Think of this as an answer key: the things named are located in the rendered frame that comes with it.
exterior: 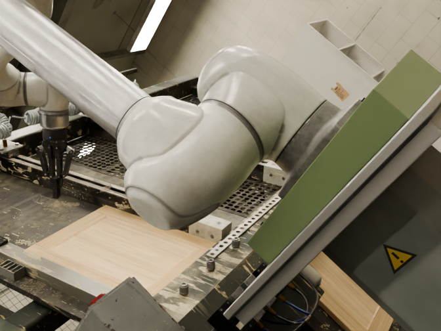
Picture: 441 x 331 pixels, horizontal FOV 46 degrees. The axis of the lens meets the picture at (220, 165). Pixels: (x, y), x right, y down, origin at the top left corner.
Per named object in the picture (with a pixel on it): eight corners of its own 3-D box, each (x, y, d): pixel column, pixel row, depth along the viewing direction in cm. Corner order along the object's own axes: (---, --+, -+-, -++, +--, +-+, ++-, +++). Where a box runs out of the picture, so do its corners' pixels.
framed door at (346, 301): (373, 358, 186) (377, 355, 185) (262, 249, 196) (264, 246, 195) (424, 246, 257) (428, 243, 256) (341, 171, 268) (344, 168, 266)
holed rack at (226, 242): (214, 259, 149) (214, 257, 149) (205, 256, 150) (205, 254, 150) (376, 116, 280) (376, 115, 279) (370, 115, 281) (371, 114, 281)
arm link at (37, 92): (72, 106, 170) (29, 105, 167) (71, 58, 166) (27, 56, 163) (69, 112, 160) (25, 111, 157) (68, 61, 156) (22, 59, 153)
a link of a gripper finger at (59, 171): (58, 143, 169) (63, 143, 169) (60, 176, 172) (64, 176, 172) (54, 146, 165) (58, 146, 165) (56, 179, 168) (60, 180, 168)
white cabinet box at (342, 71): (476, 167, 462) (306, 22, 501) (430, 207, 494) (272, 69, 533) (482, 148, 511) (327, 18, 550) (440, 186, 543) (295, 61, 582)
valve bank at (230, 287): (278, 379, 109) (198, 297, 114) (244, 406, 118) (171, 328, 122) (353, 266, 149) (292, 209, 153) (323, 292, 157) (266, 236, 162)
